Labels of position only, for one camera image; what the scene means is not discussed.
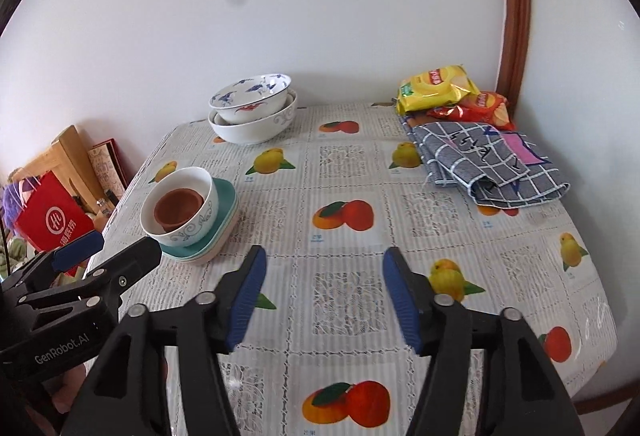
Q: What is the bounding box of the large white scroll-pattern bowl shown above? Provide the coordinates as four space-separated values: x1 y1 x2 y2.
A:
207 90 298 145

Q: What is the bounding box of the red chip bag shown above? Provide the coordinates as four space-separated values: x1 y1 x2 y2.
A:
427 90 516 131

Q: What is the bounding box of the brown patterned box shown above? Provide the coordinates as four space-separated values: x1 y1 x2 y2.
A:
87 138 132 204

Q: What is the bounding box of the fruit print tablecloth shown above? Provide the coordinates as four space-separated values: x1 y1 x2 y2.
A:
80 103 618 436

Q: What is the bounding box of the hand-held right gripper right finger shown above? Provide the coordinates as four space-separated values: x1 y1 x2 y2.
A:
382 247 586 436

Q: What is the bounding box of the brown wooden baseboard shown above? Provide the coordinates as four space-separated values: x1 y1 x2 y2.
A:
570 378 638 414

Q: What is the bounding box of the grey checked cloth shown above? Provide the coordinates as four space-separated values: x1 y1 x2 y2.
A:
402 113 571 209

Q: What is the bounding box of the purple cloth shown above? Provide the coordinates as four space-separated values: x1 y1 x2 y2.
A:
0 176 36 237

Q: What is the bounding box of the blue plastic plate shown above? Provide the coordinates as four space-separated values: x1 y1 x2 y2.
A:
160 177 238 249

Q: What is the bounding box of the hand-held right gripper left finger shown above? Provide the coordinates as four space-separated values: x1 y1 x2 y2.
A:
59 245 268 436

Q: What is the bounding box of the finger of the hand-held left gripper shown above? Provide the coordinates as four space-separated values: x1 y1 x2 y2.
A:
82 236 163 311
10 230 105 289

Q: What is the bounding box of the red paper bag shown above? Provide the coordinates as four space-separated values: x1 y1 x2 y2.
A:
14 170 96 253

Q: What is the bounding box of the person's left hand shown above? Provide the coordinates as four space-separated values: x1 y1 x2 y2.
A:
50 362 89 422

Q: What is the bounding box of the bat print porcelain bowl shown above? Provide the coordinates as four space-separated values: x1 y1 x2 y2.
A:
209 74 292 125

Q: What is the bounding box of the yellow chip bag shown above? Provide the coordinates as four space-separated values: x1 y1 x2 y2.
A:
396 64 480 114

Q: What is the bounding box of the pink plastic plate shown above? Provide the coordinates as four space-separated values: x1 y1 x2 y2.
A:
162 206 241 265

